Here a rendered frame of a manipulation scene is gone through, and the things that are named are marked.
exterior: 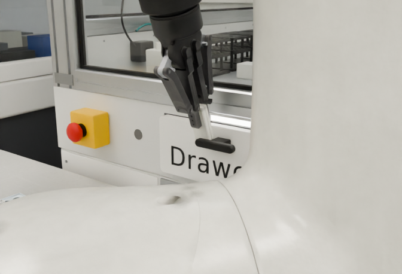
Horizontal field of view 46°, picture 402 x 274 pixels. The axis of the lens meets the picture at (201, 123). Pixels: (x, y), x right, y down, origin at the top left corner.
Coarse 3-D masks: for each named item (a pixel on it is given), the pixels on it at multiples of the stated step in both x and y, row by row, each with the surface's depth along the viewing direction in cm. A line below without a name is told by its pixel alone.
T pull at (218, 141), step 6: (198, 138) 80; (216, 138) 80; (222, 138) 80; (198, 144) 79; (204, 144) 79; (210, 144) 78; (216, 144) 77; (222, 144) 77; (228, 144) 77; (216, 150) 78; (222, 150) 77; (228, 150) 76; (234, 150) 76
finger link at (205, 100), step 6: (192, 42) 72; (198, 42) 72; (198, 48) 72; (198, 54) 73; (198, 60) 73; (198, 66) 74; (192, 72) 75; (198, 72) 74; (198, 78) 75; (198, 84) 76; (204, 84) 76; (198, 90) 77; (204, 90) 77; (204, 96) 77; (204, 102) 77; (210, 102) 77
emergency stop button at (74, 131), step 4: (68, 124) 96; (72, 124) 95; (76, 124) 95; (68, 128) 96; (72, 128) 95; (76, 128) 95; (80, 128) 95; (68, 132) 96; (72, 132) 95; (76, 132) 95; (80, 132) 95; (68, 136) 96; (72, 136) 95; (76, 136) 95; (80, 136) 95; (72, 140) 96; (76, 140) 95; (80, 140) 96
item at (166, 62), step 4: (164, 56) 69; (164, 60) 69; (168, 60) 69; (160, 64) 69; (164, 64) 69; (168, 64) 69; (160, 68) 69; (172, 68) 69; (160, 72) 69; (164, 76) 69
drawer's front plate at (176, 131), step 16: (160, 128) 88; (176, 128) 86; (192, 128) 84; (224, 128) 80; (240, 128) 80; (160, 144) 89; (176, 144) 87; (192, 144) 85; (240, 144) 79; (160, 160) 90; (176, 160) 88; (192, 160) 86; (208, 160) 84; (224, 160) 82; (240, 160) 80; (192, 176) 87; (208, 176) 84
